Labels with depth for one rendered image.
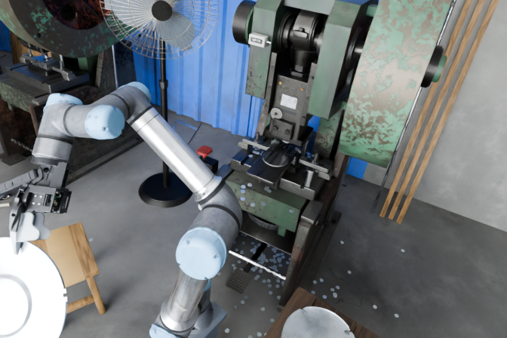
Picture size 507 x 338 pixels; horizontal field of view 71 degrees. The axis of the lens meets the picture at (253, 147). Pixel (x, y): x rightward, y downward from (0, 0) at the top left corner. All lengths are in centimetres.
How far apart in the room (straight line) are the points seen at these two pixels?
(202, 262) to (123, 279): 132
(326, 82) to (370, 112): 35
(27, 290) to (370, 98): 99
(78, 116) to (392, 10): 85
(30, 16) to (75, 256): 119
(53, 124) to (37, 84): 180
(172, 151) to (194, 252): 26
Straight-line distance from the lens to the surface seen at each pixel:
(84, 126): 85
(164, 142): 93
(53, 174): 91
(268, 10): 146
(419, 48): 109
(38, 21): 218
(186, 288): 102
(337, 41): 139
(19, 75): 285
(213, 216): 90
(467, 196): 309
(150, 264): 221
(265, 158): 166
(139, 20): 198
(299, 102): 155
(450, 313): 244
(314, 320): 161
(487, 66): 270
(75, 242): 194
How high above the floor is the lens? 171
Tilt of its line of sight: 32 degrees down
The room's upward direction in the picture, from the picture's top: 8 degrees clockwise
